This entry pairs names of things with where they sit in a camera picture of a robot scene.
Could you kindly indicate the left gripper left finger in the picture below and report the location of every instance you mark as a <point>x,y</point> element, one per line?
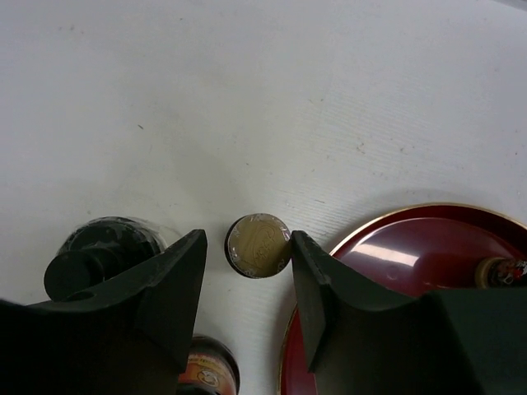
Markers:
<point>128,335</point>

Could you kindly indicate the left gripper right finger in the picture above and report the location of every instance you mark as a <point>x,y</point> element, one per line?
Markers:
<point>361,338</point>

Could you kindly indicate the small yellow-label brown bottle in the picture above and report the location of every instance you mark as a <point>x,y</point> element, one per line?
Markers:
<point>258,245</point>

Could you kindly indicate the black-cap spice bottle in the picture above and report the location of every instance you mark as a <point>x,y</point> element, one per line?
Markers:
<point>500,273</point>

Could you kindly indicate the red-lid sauce jar left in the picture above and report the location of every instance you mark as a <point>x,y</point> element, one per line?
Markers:
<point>211,369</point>

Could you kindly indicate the black-cap white bottle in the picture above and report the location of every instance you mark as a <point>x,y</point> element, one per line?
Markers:
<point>100,250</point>

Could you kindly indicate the round red lacquer tray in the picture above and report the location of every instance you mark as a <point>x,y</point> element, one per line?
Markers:
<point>412,251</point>

